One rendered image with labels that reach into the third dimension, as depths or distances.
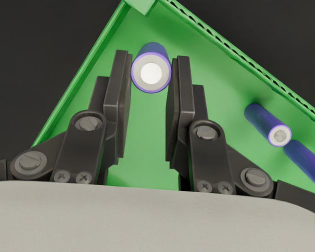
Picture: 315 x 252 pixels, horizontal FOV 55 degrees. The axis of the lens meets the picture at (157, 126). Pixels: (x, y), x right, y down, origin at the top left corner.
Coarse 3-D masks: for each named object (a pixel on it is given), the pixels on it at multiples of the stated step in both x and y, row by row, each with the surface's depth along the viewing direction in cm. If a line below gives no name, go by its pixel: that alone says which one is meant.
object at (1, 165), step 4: (0, 160) 10; (4, 160) 10; (0, 164) 9; (4, 164) 9; (8, 164) 10; (0, 168) 9; (4, 168) 9; (8, 168) 9; (0, 172) 9; (4, 172) 9; (8, 172) 9; (0, 176) 9; (4, 176) 9; (8, 176) 9; (12, 176) 9; (0, 180) 9; (48, 180) 9
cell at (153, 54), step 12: (144, 48) 15; (156, 48) 14; (144, 60) 13; (156, 60) 13; (168, 60) 13; (132, 72) 13; (144, 72) 13; (156, 72) 13; (168, 72) 13; (144, 84) 13; (156, 84) 13
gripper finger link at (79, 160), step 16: (80, 112) 10; (96, 112) 10; (80, 128) 10; (96, 128) 10; (64, 144) 9; (80, 144) 9; (96, 144) 9; (64, 160) 9; (80, 160) 9; (96, 160) 9; (64, 176) 8; (80, 176) 8; (96, 176) 9
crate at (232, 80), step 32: (128, 0) 18; (160, 0) 21; (128, 32) 26; (160, 32) 26; (192, 32) 26; (96, 64) 27; (192, 64) 27; (224, 64) 27; (256, 64) 22; (64, 96) 23; (160, 96) 28; (224, 96) 28; (256, 96) 28; (288, 96) 23; (64, 128) 29; (128, 128) 29; (160, 128) 29; (224, 128) 29; (128, 160) 30; (160, 160) 30; (256, 160) 30; (288, 160) 30
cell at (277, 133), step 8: (256, 104) 28; (248, 112) 27; (256, 112) 26; (264, 112) 25; (248, 120) 28; (256, 120) 25; (264, 120) 24; (272, 120) 23; (280, 120) 24; (256, 128) 25; (264, 128) 23; (272, 128) 23; (280, 128) 23; (288, 128) 23; (264, 136) 24; (272, 136) 23; (280, 136) 23; (288, 136) 23; (272, 144) 23; (280, 144) 23
